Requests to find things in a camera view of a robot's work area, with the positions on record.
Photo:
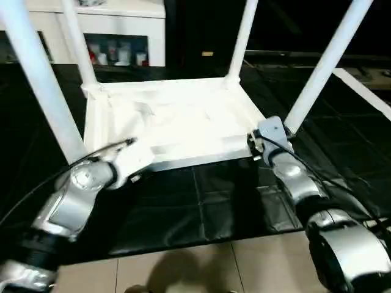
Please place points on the white flat strip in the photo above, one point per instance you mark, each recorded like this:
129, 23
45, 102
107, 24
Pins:
360, 88

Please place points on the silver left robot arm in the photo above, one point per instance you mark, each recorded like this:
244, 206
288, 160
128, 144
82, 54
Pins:
70, 201

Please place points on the white plastic table top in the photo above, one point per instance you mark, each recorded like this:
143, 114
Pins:
183, 122

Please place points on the dark rounded foot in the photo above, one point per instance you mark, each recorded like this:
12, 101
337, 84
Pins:
136, 289

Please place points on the small white jar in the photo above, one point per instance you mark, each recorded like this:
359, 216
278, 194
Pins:
140, 59

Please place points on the red white bottle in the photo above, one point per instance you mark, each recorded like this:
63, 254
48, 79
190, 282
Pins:
94, 56

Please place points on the black remote control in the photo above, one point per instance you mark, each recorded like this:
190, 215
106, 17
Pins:
387, 73

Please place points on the black long rail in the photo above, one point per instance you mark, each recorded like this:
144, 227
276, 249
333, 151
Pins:
290, 54

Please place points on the white glass door cabinet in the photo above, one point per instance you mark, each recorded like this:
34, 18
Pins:
122, 24

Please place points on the black box with label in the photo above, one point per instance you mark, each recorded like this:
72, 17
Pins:
198, 30

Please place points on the dark crumpled bundle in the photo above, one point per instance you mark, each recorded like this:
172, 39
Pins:
88, 2

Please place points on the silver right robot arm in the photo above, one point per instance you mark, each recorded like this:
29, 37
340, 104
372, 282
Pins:
293, 177

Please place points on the small yellow label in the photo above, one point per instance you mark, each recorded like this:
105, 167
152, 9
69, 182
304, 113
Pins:
207, 53

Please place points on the black work mat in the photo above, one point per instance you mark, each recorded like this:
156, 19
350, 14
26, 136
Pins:
198, 198

